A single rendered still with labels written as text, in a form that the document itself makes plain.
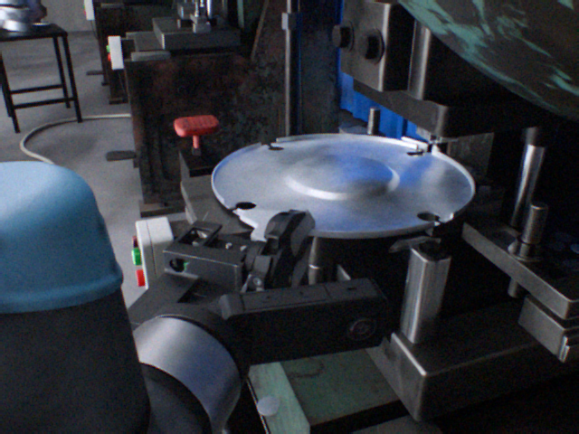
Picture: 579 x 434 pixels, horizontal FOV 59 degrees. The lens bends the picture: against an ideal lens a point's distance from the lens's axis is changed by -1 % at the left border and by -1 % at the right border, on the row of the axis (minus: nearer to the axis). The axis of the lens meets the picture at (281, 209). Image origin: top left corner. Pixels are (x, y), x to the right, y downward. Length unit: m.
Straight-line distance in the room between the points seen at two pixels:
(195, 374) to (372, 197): 0.32
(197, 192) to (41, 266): 0.41
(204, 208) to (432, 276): 0.24
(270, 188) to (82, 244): 0.40
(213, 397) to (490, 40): 0.21
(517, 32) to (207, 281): 0.27
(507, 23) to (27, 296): 0.16
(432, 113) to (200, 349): 0.33
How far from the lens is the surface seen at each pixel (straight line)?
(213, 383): 0.29
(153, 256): 0.81
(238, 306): 0.34
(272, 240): 0.38
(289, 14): 1.43
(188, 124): 0.85
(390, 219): 0.50
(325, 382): 0.53
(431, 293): 0.46
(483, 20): 0.18
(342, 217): 0.50
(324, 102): 2.26
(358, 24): 0.56
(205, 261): 0.37
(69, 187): 0.18
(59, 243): 0.17
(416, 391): 0.49
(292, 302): 0.34
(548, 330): 0.52
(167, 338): 0.29
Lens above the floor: 1.03
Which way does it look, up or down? 28 degrees down
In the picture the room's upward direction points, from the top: straight up
